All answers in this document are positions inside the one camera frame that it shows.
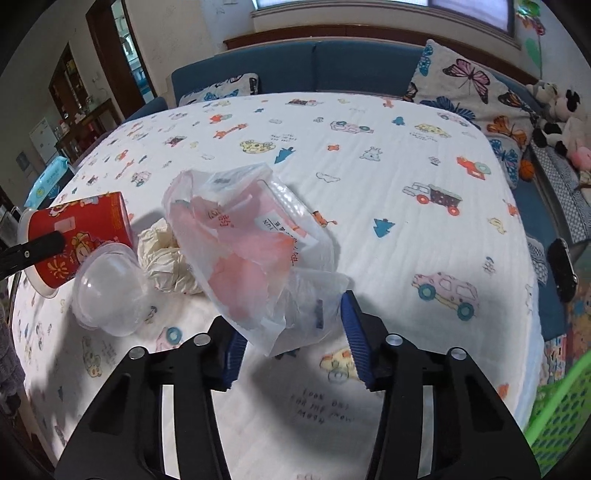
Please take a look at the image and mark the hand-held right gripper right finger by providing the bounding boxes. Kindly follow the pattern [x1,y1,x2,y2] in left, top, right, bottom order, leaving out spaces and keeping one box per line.
[341,290,541,480]

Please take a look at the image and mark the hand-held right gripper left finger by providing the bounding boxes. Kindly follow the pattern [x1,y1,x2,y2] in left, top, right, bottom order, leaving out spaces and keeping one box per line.
[54,318,247,480]

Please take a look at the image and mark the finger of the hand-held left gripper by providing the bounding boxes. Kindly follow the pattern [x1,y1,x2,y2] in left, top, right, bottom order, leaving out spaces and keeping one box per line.
[0,231,65,280]

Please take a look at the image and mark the red printed paper cup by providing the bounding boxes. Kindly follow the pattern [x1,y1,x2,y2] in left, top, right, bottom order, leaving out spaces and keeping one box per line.
[18,191,134,298]

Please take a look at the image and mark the translucent plastic bag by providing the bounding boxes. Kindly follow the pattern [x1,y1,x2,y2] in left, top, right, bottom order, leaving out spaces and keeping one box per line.
[161,162,350,357]

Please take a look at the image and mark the green plastic basket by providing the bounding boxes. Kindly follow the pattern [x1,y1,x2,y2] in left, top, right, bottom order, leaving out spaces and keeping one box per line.
[524,348,591,480]

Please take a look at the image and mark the blue wet wipes pack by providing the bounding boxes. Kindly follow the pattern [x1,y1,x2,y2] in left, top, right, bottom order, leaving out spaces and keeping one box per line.
[23,156,70,208]

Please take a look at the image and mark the clear plastic dome cup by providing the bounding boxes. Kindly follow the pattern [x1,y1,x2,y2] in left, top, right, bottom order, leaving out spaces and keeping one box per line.
[74,244,153,337]

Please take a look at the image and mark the white appliance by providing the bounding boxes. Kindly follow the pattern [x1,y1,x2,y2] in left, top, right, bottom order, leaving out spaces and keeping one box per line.
[30,117,58,164]

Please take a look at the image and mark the crumpled white tissue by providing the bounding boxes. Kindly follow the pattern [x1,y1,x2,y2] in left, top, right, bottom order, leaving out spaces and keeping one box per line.
[137,217,204,296]

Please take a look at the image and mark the white cartoon print sheet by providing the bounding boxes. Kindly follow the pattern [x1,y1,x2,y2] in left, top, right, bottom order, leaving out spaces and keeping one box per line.
[9,90,546,480]

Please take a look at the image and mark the dark wooden cabinet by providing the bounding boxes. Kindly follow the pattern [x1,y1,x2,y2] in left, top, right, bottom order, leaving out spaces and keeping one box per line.
[48,44,121,162]

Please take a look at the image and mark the colourful patterned cloth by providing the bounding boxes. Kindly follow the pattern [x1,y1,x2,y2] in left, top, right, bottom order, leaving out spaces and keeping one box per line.
[542,295,591,386]

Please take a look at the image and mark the black handheld device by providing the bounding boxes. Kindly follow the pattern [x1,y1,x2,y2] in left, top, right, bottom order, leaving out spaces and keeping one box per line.
[547,237,578,303]

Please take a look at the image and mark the small patterned pillow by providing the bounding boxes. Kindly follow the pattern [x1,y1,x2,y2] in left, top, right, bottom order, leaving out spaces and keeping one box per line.
[178,72,259,107]

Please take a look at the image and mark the blue checked cloth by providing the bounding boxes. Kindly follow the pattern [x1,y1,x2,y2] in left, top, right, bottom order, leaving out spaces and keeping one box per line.
[529,138,591,245]

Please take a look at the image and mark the blue sofa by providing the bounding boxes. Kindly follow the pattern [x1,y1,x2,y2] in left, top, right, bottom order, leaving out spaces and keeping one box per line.
[124,39,571,342]

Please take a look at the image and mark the butterfly print pillow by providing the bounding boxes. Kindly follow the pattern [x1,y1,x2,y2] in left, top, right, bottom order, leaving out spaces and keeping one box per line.
[402,39,541,190]

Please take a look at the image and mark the pink plush toy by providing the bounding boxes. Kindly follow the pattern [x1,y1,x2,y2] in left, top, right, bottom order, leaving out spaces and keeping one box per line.
[569,138,591,169]

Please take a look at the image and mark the grey plush toy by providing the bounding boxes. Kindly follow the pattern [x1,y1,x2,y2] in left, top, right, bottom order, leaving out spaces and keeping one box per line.
[526,79,560,102]

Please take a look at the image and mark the black white cow plush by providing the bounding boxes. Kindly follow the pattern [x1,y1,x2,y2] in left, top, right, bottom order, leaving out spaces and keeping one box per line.
[533,90,581,155]

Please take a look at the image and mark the window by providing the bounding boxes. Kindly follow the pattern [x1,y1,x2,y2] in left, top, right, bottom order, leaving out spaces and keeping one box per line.
[252,0,515,35]

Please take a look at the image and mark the colourful pinwheel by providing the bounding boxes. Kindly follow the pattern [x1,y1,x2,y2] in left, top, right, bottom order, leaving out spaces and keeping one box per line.
[516,0,546,35]

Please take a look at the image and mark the wooden door frame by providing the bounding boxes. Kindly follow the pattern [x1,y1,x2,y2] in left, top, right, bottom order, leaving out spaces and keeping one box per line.
[85,0,155,121]

